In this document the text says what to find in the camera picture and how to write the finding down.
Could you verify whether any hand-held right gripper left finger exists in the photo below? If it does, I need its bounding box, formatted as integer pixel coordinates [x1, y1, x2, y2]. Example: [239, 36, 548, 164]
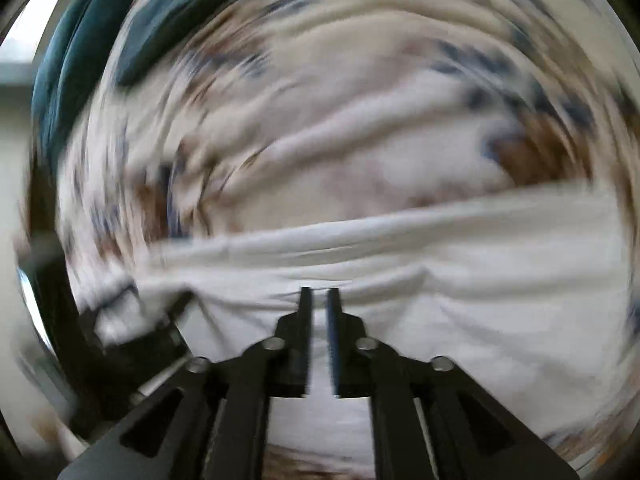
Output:
[57, 287, 313, 480]

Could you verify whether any white towel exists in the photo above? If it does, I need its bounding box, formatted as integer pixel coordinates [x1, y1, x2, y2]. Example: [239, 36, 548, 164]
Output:
[95, 180, 631, 461]

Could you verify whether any floral fleece blanket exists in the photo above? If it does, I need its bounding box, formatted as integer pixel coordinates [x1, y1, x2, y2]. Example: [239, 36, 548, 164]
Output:
[50, 0, 640, 480]

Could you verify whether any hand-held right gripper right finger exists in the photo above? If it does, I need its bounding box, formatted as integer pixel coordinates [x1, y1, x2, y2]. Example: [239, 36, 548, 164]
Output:
[327, 288, 581, 480]

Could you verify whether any teal cloth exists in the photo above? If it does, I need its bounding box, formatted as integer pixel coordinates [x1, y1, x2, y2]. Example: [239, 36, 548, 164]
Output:
[31, 0, 126, 161]
[115, 0, 241, 87]

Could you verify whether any dark bed frame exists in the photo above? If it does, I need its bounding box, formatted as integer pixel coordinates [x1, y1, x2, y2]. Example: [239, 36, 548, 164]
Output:
[25, 155, 81, 411]

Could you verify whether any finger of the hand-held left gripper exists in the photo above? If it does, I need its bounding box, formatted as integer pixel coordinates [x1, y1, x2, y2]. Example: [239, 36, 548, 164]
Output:
[159, 290, 196, 332]

